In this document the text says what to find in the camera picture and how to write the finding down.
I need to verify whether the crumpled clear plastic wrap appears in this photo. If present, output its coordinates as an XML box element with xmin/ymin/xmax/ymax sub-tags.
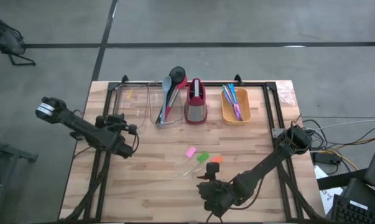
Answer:
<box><xmin>275</xmin><ymin>81</ymin><xmax>299</xmax><ymax>107</ymax></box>

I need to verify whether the iridescent blue-purple cutlery piece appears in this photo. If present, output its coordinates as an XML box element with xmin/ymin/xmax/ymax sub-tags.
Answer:
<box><xmin>225</xmin><ymin>83</ymin><xmax>244</xmax><ymax>122</ymax></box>
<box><xmin>228</xmin><ymin>82</ymin><xmax>241</xmax><ymax>121</ymax></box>

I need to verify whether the white cable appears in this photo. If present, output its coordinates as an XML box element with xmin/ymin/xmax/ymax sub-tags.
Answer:
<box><xmin>302</xmin><ymin>117</ymin><xmax>375</xmax><ymax>131</ymax></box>

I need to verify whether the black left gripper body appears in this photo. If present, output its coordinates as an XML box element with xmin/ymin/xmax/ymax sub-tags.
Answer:
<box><xmin>95</xmin><ymin>114</ymin><xmax>139</xmax><ymax>159</ymax></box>

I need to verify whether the pink mini silicone spatula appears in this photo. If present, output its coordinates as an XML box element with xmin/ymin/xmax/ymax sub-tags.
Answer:
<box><xmin>179</xmin><ymin>146</ymin><xmax>198</xmax><ymax>178</ymax></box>

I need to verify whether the red spoon with steel handle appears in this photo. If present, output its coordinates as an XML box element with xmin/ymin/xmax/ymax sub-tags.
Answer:
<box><xmin>160</xmin><ymin>76</ymin><xmax>189</xmax><ymax>124</ymax></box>

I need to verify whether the black nylon spoon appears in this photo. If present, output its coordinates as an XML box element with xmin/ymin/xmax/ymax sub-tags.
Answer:
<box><xmin>155</xmin><ymin>65</ymin><xmax>187</xmax><ymax>124</ymax></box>

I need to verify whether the yellow plastic bin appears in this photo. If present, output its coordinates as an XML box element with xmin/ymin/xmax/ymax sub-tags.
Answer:
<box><xmin>221</xmin><ymin>87</ymin><xmax>252</xmax><ymax>126</ymax></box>

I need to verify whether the white paper sheet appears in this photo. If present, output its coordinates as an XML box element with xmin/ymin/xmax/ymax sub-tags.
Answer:
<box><xmin>313</xmin><ymin>164</ymin><xmax>344</xmax><ymax>207</ymax></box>

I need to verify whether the black mesh chair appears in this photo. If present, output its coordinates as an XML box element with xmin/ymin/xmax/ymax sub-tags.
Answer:
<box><xmin>0</xmin><ymin>12</ymin><xmax>37</xmax><ymax>67</ymax></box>

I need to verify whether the black power brick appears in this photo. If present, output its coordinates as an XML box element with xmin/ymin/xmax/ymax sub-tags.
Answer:
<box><xmin>313</xmin><ymin>151</ymin><xmax>343</xmax><ymax>166</ymax></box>

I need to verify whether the clear plastic storage bin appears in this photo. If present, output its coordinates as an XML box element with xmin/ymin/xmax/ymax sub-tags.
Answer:
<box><xmin>112</xmin><ymin>83</ymin><xmax>150</xmax><ymax>130</ymax></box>
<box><xmin>148</xmin><ymin>80</ymin><xmax>185</xmax><ymax>129</ymax></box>

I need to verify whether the black computer desk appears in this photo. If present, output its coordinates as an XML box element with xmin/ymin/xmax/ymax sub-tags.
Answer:
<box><xmin>317</xmin><ymin>167</ymin><xmax>375</xmax><ymax>224</ymax></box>

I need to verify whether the green mini silicone spatula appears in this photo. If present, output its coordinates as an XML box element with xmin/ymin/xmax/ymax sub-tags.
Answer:
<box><xmin>182</xmin><ymin>151</ymin><xmax>211</xmax><ymax>177</ymax></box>

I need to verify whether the grey metal table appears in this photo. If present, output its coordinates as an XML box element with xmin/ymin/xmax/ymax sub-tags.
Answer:
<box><xmin>0</xmin><ymin>136</ymin><xmax>39</xmax><ymax>224</ymax></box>

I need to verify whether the blue-grey silicone spoon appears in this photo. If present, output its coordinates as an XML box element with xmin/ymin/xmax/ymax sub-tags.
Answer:
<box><xmin>159</xmin><ymin>75</ymin><xmax>173</xmax><ymax>124</ymax></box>

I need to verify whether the iridescent metal table knife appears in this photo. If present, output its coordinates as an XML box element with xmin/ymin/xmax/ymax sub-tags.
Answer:
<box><xmin>221</xmin><ymin>85</ymin><xmax>240</xmax><ymax>121</ymax></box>

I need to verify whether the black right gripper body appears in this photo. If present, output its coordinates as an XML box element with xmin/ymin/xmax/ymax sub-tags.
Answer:
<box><xmin>197</xmin><ymin>161</ymin><xmax>236</xmax><ymax>218</ymax></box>

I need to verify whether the red-trimmed steel box grater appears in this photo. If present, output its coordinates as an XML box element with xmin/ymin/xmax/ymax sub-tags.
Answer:
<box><xmin>183</xmin><ymin>77</ymin><xmax>208</xmax><ymax>125</ymax></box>

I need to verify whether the black keyboard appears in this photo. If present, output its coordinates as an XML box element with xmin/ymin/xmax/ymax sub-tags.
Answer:
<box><xmin>330</xmin><ymin>194</ymin><xmax>375</xmax><ymax>224</ymax></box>

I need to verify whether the yellow cable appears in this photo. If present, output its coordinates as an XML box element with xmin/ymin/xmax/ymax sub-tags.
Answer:
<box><xmin>310</xmin><ymin>134</ymin><xmax>375</xmax><ymax>171</ymax></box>

